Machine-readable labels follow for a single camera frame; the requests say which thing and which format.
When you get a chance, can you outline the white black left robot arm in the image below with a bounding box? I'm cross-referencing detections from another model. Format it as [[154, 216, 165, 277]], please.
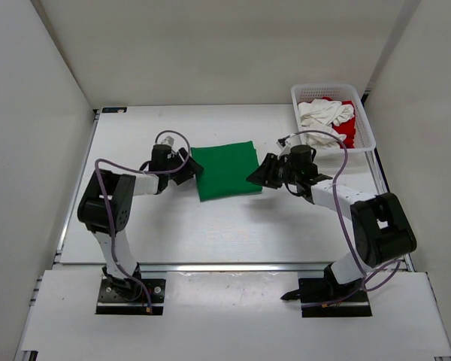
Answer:
[[77, 144, 204, 302]]

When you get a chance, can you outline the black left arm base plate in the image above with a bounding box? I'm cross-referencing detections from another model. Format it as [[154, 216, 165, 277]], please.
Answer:
[[95, 278, 166, 316]]

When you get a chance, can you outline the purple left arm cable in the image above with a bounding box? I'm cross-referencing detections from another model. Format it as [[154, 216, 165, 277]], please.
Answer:
[[94, 130, 191, 315]]

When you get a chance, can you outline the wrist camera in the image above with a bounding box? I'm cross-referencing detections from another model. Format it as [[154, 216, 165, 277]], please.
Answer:
[[160, 135, 174, 148], [289, 144, 316, 170]]

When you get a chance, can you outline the red t shirt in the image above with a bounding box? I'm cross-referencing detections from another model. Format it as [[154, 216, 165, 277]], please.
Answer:
[[331, 100, 356, 149]]

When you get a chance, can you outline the white t shirt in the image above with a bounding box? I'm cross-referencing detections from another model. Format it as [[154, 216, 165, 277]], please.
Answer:
[[298, 97, 352, 149]]

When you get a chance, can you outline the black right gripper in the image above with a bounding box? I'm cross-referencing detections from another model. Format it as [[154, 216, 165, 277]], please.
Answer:
[[249, 154, 302, 190]]

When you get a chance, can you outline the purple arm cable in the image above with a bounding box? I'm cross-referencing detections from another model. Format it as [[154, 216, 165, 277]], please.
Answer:
[[94, 130, 191, 315], [277, 130, 403, 310]]

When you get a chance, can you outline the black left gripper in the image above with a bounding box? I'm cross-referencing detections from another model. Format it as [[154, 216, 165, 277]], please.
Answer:
[[165, 147, 204, 185]]

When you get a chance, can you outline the aluminium table rail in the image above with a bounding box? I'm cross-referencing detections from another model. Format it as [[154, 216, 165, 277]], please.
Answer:
[[52, 261, 410, 279]]

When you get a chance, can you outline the dark table label sticker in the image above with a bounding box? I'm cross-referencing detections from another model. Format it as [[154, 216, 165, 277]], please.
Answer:
[[101, 107, 128, 114]]

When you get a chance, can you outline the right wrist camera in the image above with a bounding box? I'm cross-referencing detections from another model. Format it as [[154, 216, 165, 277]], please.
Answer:
[[289, 144, 316, 170]]

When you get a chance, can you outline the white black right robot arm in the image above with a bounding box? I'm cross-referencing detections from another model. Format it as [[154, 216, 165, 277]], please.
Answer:
[[246, 146, 417, 308]]

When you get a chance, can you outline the green t shirt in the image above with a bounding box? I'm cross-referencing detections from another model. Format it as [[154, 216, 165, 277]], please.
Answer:
[[192, 141, 262, 202]]

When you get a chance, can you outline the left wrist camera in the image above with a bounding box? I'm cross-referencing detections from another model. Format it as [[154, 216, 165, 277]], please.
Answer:
[[160, 135, 174, 148]]

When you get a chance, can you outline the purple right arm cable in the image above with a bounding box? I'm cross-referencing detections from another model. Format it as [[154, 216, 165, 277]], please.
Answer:
[[277, 130, 403, 310]]

